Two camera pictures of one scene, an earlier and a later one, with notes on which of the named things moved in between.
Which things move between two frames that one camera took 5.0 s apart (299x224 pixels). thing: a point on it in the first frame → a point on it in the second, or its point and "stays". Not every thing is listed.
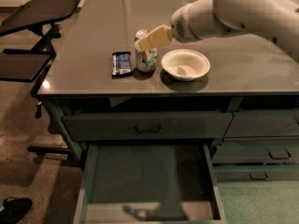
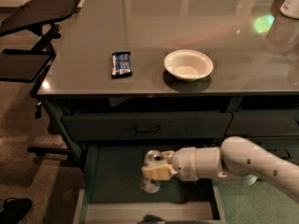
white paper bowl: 185,64 stays
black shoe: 14,209 stays
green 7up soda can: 146,60 → 152,158
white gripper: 179,26 → 184,162
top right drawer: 263,123 stays
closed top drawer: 205,125 stays
